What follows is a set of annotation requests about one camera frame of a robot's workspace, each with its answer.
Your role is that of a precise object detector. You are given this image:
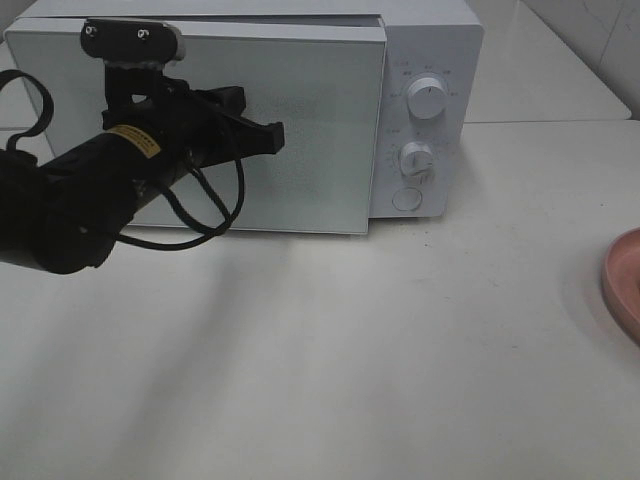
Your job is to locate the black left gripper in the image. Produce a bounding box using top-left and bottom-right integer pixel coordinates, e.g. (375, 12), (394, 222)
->
(80, 18), (285, 167)

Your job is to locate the white microwave door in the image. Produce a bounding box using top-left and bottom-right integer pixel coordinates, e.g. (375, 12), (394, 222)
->
(5, 18), (386, 234)

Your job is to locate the white timer knob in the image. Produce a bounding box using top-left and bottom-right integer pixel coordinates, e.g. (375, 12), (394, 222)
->
(398, 142), (435, 177)

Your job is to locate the white door release button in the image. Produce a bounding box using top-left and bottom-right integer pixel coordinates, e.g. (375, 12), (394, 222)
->
(392, 187), (423, 212)

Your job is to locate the pink speckled plate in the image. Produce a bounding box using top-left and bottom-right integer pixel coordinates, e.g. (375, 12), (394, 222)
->
(601, 228), (639, 345)

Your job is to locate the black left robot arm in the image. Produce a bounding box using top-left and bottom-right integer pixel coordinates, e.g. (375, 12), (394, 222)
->
(1, 18), (285, 275)

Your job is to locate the white microwave oven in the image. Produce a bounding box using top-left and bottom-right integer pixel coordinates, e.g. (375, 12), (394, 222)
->
(4, 1), (484, 222)

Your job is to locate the white power knob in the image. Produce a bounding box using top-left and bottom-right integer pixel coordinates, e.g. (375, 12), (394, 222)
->
(406, 75), (448, 120)

